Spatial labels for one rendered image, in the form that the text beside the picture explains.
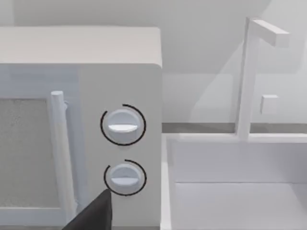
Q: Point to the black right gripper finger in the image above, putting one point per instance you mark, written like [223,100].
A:
[96,214]

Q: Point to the round white microwave knob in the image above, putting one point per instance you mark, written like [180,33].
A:
[123,124]
[124,177]

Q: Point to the microwave door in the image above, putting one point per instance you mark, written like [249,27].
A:
[28,148]

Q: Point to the pale microwave oven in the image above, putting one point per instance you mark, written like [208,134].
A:
[134,83]

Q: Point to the white sink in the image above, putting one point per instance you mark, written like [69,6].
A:
[235,182]

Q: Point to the tall white tap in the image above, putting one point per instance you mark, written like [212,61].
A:
[249,79]

